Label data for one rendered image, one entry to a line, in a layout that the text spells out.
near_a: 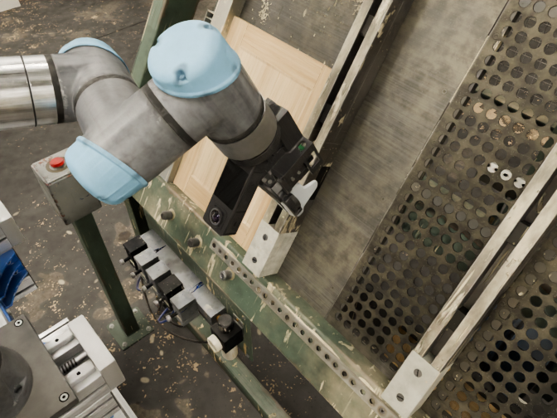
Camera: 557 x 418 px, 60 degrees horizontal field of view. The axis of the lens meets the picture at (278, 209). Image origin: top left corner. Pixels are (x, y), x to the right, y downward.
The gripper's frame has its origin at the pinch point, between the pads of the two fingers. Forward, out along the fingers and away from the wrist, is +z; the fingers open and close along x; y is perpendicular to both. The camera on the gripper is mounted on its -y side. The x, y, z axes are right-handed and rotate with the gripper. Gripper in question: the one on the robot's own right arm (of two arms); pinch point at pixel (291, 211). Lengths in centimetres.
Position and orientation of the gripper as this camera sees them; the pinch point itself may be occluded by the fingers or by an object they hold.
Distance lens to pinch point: 73.4
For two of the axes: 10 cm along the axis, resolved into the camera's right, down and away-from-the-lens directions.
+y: 6.6, -7.5, 0.7
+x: -6.7, -5.4, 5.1
